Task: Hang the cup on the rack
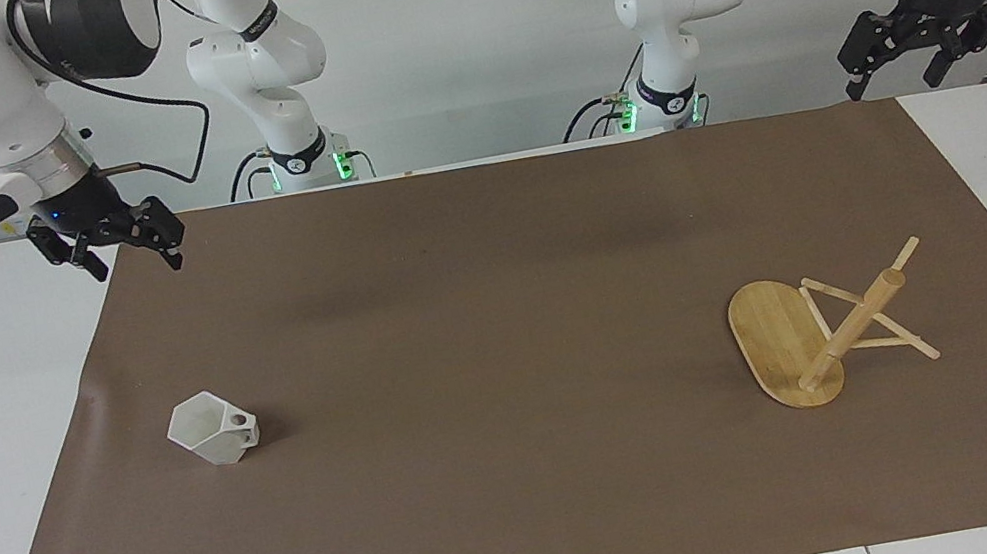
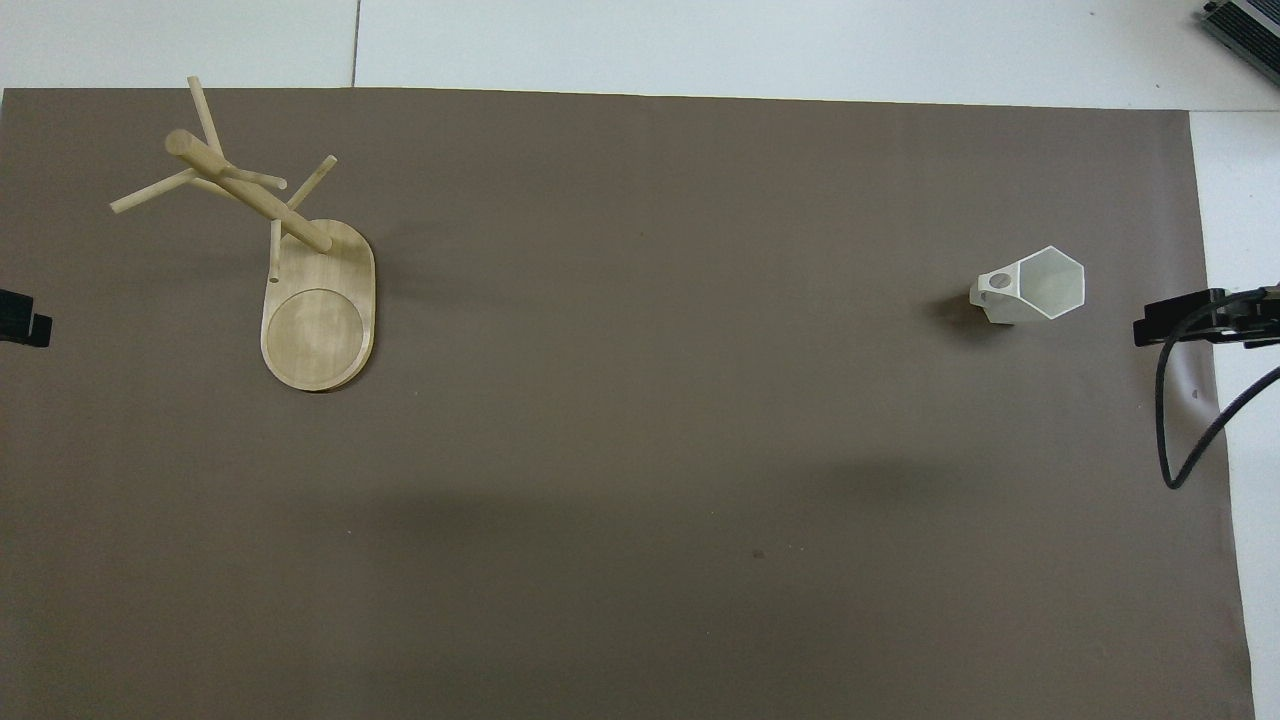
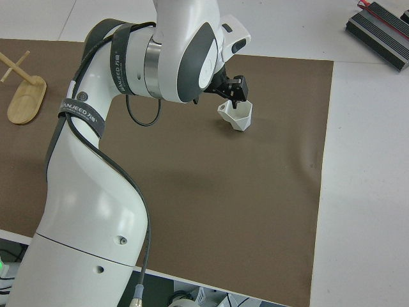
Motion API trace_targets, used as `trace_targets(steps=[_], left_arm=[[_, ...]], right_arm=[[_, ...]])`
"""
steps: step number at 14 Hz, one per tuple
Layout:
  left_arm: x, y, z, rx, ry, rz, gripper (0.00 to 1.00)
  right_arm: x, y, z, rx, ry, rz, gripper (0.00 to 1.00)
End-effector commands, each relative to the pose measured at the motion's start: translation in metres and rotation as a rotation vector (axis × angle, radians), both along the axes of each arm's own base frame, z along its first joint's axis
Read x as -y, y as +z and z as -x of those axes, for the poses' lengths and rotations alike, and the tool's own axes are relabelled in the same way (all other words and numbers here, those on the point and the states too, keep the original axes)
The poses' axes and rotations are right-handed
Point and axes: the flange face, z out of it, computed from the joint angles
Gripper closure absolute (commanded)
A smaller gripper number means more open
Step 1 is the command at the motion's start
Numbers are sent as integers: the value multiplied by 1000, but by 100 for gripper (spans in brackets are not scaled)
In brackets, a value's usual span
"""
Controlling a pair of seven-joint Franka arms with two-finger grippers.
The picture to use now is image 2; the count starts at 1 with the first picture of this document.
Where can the white hexagonal cup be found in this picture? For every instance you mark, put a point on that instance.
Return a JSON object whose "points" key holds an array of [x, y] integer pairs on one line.
{"points": [[1012, 302]]}

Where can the wooden cup rack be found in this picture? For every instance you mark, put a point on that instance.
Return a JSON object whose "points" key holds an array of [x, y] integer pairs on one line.
{"points": [[320, 330]]}

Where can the grey electronic device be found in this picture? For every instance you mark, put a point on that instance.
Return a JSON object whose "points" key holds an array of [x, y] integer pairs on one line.
{"points": [[1250, 30]]}

